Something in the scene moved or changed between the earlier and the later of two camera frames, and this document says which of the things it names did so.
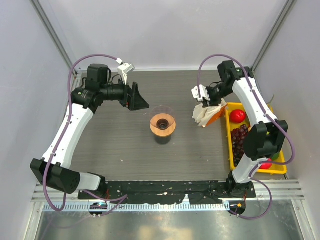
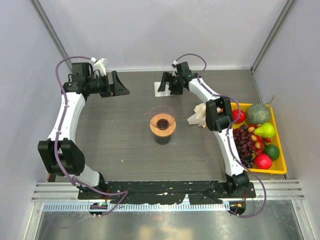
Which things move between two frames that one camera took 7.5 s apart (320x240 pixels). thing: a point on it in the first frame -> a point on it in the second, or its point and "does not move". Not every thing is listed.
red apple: x=237 y=116 does not move
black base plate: x=193 y=192 does not move
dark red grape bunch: x=238 y=136 does not move
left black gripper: x=132 y=99 -> x=116 y=89
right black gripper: x=213 y=103 -> x=166 y=77
